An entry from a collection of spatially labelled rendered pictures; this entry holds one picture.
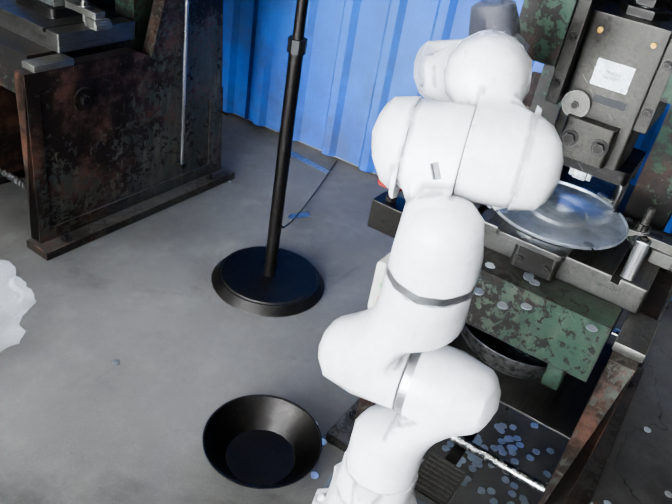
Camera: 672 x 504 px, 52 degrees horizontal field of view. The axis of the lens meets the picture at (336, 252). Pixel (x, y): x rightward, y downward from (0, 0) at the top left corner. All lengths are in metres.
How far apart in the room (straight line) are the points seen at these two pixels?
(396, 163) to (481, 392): 0.33
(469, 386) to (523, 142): 0.33
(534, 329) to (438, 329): 0.71
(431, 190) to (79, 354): 1.51
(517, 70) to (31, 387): 1.58
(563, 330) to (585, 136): 0.39
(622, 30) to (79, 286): 1.73
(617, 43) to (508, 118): 0.67
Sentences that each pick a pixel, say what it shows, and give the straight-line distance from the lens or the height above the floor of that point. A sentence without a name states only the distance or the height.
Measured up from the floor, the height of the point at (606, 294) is 0.66.
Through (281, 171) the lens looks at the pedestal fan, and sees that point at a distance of 2.16.
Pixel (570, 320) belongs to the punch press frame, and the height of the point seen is 0.62.
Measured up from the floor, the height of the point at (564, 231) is 0.78.
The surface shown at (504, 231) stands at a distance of 1.38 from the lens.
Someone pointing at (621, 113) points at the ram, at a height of 1.00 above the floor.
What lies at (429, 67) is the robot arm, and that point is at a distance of 1.00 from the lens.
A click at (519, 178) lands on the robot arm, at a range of 0.78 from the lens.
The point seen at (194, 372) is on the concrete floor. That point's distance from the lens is 2.05.
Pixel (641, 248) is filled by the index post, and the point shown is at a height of 0.78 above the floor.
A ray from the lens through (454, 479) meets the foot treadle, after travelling 1.71.
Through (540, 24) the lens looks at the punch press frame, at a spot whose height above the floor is 1.13.
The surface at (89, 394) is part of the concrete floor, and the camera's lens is 2.01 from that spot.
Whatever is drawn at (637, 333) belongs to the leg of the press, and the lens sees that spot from 1.50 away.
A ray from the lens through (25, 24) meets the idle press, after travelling 2.48.
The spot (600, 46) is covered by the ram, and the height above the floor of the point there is 1.11.
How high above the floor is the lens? 1.43
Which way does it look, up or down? 33 degrees down
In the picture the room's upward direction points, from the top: 10 degrees clockwise
